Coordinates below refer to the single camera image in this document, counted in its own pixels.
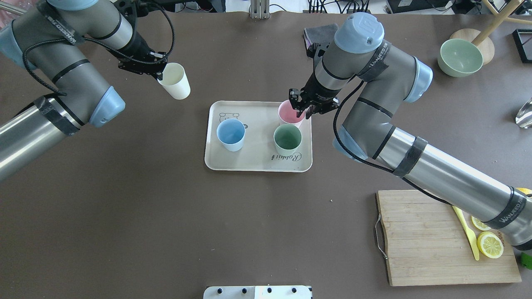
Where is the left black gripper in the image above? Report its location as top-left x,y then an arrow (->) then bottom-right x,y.
118,33 -> 167,81

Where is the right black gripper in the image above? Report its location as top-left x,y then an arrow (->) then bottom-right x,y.
289,74 -> 340,120

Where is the cream white cup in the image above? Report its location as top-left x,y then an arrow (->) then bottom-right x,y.
157,63 -> 191,100

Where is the pink cup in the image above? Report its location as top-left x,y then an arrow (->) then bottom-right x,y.
278,100 -> 305,127

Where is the green cup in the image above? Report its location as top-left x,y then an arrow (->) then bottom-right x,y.
273,124 -> 302,156

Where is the blue cup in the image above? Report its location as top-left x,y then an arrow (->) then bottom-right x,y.
216,119 -> 246,152

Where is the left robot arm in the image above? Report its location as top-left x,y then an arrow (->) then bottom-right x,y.
1,0 -> 169,180

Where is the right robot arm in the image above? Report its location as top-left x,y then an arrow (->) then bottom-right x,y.
288,12 -> 532,254

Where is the cream rabbit tray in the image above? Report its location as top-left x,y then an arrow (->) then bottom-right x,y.
204,100 -> 313,172

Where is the purple folded cloth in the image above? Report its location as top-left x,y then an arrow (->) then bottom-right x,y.
303,34 -> 314,58

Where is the grey folded cloth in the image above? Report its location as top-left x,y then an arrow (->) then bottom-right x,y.
303,23 -> 340,45

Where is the green bowl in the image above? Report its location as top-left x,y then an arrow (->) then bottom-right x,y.
437,39 -> 484,78

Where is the bamboo cutting board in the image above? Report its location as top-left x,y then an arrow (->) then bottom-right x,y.
376,190 -> 521,287

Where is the yellow plastic knife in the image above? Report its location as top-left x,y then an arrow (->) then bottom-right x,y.
452,206 -> 480,261

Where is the wooden cup stand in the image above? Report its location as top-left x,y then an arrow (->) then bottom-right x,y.
449,0 -> 532,65

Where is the lemon slice upper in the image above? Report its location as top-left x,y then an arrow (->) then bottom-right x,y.
470,216 -> 491,231

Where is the lemon slice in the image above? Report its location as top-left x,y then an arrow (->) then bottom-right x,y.
470,216 -> 491,231
477,231 -> 504,259

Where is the clear glass mug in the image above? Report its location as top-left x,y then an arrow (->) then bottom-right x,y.
515,98 -> 532,129

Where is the lemon slice lower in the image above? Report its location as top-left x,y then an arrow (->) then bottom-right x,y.
477,231 -> 504,259

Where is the whole lemon far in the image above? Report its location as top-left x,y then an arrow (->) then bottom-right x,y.
514,187 -> 532,197

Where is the green lime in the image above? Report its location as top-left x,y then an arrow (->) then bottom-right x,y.
520,252 -> 532,270

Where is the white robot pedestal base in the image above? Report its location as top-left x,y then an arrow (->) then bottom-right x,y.
203,284 -> 313,299

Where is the black frame tray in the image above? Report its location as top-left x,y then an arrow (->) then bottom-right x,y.
512,29 -> 532,63

